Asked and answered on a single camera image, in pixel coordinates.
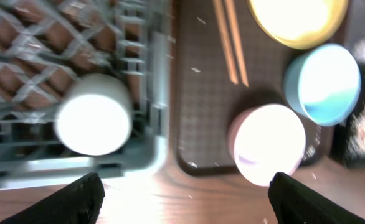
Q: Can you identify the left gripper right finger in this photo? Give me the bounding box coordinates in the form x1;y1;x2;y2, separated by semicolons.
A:
268;172;365;224

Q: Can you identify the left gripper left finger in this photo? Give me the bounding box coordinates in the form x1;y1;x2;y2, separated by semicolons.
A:
0;172;105;224

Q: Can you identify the pink white bowl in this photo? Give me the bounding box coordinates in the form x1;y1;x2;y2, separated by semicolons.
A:
227;104;306;187

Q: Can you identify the white green cup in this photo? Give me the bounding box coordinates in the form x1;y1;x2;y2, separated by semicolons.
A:
54;73;133;156

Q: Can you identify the light blue bowl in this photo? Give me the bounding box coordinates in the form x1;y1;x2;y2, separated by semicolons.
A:
283;44;361;126

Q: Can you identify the black waste tray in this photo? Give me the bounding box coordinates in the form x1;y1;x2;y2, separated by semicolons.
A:
329;65;365;169

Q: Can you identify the grey dishwasher rack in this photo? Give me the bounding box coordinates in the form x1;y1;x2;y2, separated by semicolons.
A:
0;0;171;190

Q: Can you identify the brown serving tray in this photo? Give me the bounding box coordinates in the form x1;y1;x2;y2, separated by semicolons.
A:
173;0;336;177

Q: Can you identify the yellow plate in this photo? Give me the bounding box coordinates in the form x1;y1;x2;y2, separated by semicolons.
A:
247;0;349;49

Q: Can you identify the right bamboo chopstick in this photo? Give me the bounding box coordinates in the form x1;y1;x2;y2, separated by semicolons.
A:
225;0;249;88

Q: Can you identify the bamboo chopstick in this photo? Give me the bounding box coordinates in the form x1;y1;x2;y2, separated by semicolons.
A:
225;0;249;88
212;0;239;85

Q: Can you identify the left bamboo chopstick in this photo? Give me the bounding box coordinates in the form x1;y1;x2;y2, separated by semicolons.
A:
212;0;239;85

